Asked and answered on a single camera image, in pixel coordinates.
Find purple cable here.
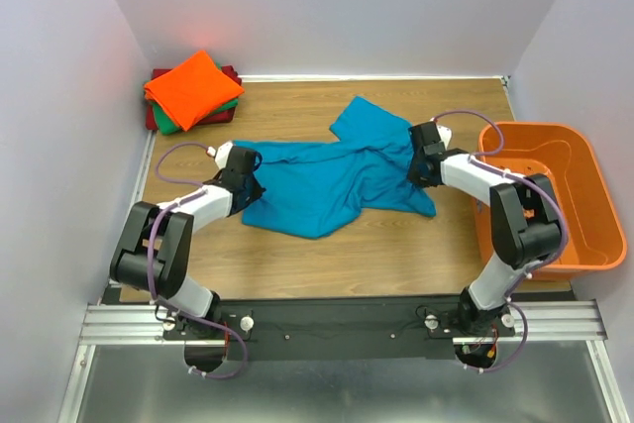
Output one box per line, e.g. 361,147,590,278
147,141,249,379
433,109,569,374

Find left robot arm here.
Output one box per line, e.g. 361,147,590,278
109,142,264,336

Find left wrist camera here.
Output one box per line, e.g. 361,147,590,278
206,141,234,169

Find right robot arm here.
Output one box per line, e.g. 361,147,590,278
407,120,569,335

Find blue t-shirt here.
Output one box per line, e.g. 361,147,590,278
242,97,437,239

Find orange folded t-shirt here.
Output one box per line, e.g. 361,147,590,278
144,51,245,131

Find orange plastic basket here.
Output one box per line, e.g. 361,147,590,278
478,122,627,281

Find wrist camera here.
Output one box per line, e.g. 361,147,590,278
436,124,453,150
206,141,234,169

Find dark red folded t-shirt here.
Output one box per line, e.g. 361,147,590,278
144,63,243,132

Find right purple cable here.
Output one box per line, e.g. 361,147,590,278
433,109,569,374

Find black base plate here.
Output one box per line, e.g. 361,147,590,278
162,293,516,363

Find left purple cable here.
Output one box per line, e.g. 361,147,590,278
147,141,249,379

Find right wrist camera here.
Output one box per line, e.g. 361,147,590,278
436,124,453,150

